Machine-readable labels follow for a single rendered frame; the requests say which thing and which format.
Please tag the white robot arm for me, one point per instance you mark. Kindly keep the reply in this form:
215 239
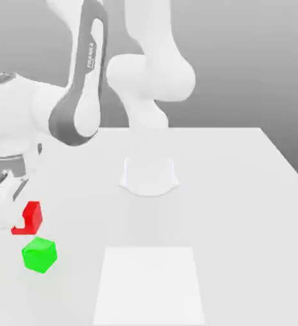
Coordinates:
149 76

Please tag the small green cube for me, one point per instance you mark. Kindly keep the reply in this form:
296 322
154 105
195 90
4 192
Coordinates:
39 256

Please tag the small red cube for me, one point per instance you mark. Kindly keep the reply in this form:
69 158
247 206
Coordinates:
33 216

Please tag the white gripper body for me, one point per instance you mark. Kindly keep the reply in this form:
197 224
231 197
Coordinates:
3 203

